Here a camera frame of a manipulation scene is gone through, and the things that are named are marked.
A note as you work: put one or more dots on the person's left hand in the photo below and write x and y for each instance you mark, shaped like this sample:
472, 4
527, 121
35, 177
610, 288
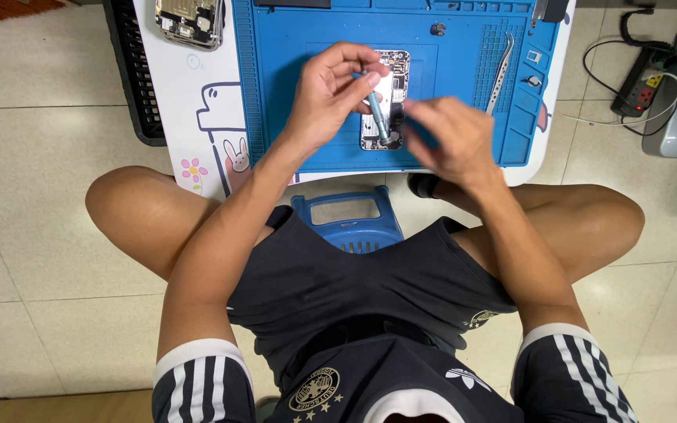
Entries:
321, 100

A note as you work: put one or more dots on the person's right hand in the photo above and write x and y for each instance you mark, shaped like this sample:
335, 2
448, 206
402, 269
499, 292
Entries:
462, 141

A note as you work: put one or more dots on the person's right fingers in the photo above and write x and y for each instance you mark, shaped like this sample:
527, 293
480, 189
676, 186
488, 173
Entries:
424, 126

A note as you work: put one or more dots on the blue precision screwdriver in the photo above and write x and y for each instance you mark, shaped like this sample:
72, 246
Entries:
378, 114

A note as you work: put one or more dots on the black slipper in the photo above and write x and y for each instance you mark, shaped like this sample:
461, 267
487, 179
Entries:
422, 185

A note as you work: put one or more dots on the opened phone with exposed board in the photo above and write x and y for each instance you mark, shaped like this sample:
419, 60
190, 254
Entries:
398, 70

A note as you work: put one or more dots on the silver curved tweezers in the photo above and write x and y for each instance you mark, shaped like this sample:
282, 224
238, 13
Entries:
500, 73

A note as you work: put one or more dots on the small black phone part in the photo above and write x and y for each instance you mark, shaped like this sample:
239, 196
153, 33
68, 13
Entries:
437, 28

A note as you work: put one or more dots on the small round metal part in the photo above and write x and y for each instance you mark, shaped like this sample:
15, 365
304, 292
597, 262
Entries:
531, 81

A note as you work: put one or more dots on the small white phone part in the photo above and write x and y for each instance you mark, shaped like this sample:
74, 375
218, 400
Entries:
533, 56

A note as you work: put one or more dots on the blue plastic stool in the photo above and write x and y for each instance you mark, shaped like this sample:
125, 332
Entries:
344, 235

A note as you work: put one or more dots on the blue silicone repair mat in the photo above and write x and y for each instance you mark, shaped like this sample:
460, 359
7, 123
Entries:
291, 35

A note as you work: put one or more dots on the black and silver tool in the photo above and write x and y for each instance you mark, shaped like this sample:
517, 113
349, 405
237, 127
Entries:
550, 9

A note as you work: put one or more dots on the flat black panel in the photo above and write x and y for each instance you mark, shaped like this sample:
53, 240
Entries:
291, 3

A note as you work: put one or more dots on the person's right leg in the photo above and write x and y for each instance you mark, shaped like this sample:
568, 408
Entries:
579, 223

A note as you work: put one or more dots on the person's leg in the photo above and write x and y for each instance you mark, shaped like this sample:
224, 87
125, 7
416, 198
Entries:
138, 211
579, 223

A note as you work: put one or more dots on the person's black shorts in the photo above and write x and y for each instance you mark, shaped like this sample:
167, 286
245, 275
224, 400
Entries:
344, 294

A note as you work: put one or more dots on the black power strip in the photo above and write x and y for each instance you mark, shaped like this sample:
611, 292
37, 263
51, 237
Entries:
638, 88

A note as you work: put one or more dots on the bare metal phone chassis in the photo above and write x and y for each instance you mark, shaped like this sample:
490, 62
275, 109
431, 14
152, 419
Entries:
188, 23

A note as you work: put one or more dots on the person's black striped shirt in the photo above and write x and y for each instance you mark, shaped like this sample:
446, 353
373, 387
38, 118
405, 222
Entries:
385, 382

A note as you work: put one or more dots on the white cartoon print table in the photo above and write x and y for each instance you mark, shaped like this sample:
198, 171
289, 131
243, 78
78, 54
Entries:
168, 88

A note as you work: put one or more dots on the black plastic crate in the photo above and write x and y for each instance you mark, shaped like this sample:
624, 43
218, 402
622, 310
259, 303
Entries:
133, 76

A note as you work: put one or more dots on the person's left leg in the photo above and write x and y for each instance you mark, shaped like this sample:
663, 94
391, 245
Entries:
138, 211

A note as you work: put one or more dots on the red woven mat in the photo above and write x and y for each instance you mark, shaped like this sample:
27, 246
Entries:
3, 9

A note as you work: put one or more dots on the wooden board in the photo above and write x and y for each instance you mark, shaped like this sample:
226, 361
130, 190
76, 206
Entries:
68, 408

